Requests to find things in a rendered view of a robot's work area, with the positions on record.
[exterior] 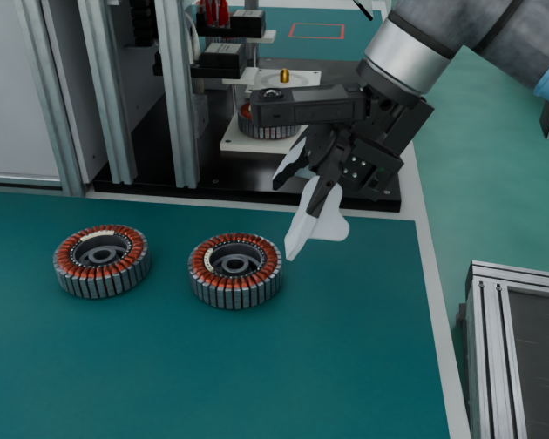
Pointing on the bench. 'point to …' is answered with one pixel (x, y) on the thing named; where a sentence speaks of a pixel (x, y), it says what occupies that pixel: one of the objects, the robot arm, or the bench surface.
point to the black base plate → (218, 98)
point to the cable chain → (146, 13)
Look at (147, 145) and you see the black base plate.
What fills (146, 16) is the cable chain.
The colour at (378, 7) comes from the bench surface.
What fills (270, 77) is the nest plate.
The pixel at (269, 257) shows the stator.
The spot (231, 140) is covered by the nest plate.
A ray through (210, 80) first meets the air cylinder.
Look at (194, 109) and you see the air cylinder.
